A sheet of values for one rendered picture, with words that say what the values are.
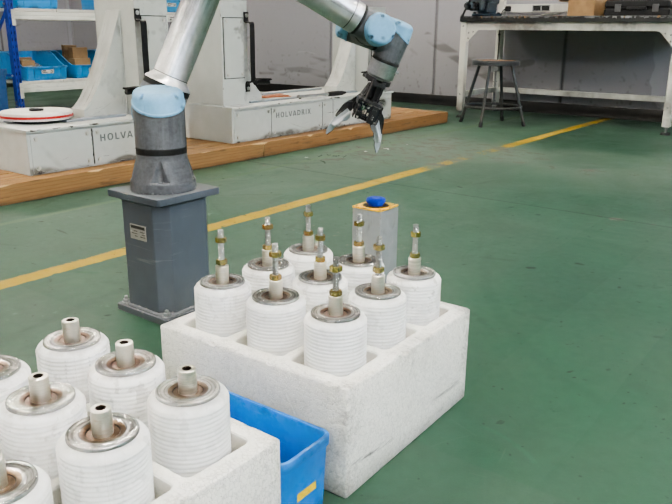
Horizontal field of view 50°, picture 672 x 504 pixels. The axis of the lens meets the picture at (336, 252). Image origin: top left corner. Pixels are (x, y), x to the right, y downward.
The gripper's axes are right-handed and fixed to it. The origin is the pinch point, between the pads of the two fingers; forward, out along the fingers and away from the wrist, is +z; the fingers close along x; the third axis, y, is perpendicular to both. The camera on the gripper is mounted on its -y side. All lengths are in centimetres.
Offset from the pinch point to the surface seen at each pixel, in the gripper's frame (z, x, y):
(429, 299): -1, 10, 87
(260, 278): 8, -18, 83
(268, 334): 8, -15, 99
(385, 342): 4, 3, 97
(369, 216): -2, 0, 60
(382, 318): 1, 1, 97
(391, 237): 1, 7, 59
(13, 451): 14, -42, 132
